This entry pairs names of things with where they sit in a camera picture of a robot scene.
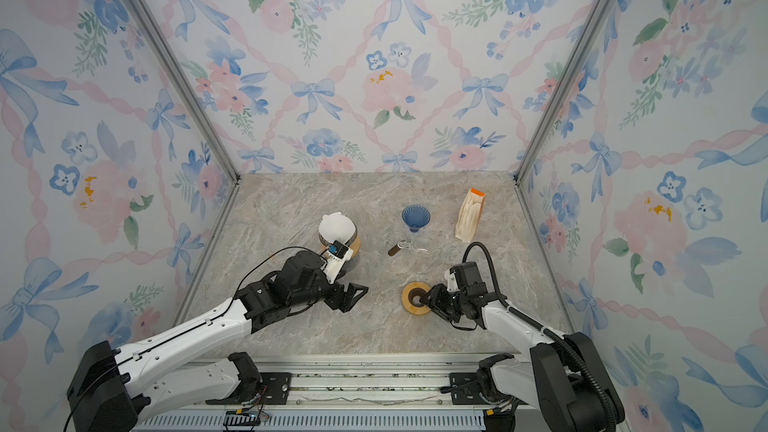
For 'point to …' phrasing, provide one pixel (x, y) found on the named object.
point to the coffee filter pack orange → (470, 214)
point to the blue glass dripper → (415, 216)
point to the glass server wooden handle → (394, 249)
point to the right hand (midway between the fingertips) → (423, 300)
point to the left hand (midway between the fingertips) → (357, 279)
